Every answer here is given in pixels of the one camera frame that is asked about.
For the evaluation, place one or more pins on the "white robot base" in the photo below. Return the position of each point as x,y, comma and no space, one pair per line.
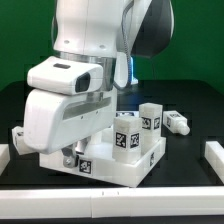
124,76

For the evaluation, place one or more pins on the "white sheet with tags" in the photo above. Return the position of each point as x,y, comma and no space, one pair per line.
127,113

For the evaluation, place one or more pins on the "white left fence piece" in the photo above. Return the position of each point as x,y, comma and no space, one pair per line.
4,157

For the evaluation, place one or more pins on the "white right fence piece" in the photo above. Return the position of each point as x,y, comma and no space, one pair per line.
214,154

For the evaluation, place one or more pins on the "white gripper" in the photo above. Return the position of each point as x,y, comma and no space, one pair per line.
53,121

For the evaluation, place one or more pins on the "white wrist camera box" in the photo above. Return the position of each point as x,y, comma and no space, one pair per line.
65,76

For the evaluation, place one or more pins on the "white fence piece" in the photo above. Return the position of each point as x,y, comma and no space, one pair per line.
4,157
214,154

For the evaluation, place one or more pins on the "white square tabletop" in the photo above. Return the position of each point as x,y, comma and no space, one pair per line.
97,162

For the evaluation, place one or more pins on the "white front fence bar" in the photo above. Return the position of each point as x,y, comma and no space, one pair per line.
111,202

